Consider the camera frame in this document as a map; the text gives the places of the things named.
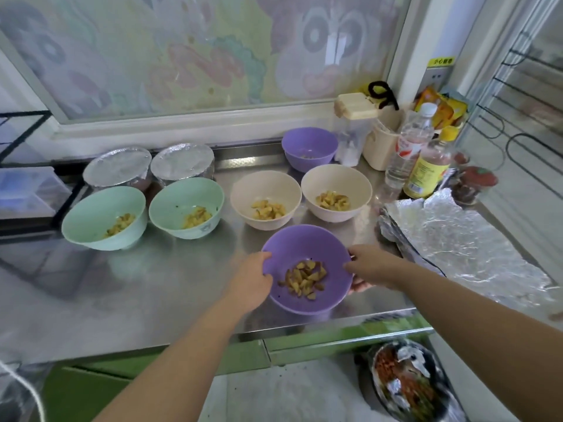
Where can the person's left hand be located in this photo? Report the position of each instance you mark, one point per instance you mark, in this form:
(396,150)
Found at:
(248,283)

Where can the person's right hand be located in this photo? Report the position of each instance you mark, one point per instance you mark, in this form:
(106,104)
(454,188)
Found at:
(378,265)

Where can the person's right thumb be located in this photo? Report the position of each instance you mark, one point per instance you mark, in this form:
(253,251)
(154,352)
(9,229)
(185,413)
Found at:
(354,268)

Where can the person's left thumb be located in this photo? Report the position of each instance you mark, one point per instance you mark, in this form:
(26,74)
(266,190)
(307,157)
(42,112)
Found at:
(265,257)

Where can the large purple plastic bowl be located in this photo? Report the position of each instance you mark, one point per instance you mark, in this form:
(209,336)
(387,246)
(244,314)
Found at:
(303,259)

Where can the person's left forearm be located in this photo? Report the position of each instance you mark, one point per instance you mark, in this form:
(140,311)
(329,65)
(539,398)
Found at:
(176,369)

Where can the person's right forearm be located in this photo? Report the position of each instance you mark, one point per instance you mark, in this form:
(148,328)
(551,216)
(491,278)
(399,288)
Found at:
(488,338)

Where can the potato pieces in purple bowl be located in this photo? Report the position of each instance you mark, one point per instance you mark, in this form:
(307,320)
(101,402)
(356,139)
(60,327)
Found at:
(305,279)

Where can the potato pieces in beige bowl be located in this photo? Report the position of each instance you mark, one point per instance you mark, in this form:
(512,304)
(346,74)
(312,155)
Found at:
(333,200)
(268,210)

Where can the beige plastic bowl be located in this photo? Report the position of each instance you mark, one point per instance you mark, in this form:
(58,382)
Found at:
(336,191)
(266,197)

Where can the potato pieces in green bowl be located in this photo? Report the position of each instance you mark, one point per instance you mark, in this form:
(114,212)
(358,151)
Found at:
(119,224)
(196,217)

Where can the green bowl with print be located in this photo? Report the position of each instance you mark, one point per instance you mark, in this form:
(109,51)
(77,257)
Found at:
(184,204)

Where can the crumpled aluminium foil sheet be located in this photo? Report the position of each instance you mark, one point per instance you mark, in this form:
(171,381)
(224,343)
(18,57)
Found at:
(457,246)

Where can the small purple plastic bowl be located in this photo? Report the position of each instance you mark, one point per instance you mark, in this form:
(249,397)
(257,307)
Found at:
(309,147)

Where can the bottle with yellow label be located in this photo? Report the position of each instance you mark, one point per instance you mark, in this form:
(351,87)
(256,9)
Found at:
(429,169)

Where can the foil covered bowl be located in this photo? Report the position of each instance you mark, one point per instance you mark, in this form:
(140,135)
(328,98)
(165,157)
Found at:
(182,161)
(118,167)

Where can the trash bin with black bag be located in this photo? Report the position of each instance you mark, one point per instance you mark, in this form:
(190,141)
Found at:
(411,382)

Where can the beige utensil holder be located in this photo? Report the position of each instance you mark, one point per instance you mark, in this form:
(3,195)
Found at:
(381,142)

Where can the clear bottle with red label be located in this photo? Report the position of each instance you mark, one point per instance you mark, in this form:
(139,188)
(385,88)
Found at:
(409,147)

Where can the clear container with beige lid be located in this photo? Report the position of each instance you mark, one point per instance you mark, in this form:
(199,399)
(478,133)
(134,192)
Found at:
(352,127)

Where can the jar with red lid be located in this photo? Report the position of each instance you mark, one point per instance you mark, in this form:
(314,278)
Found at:
(475,182)

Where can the plain green plastic bowl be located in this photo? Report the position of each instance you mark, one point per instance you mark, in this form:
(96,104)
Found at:
(103,215)

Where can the yellow orange snack packet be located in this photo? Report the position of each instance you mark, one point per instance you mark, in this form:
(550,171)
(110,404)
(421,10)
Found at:
(442,110)

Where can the cartoon window film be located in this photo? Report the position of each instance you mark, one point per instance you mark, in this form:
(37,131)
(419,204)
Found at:
(198,48)

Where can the clear plastic storage box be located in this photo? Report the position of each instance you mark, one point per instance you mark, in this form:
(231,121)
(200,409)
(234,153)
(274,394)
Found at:
(28,191)

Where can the black metal shelf frame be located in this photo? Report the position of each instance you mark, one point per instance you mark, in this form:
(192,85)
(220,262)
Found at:
(26,136)

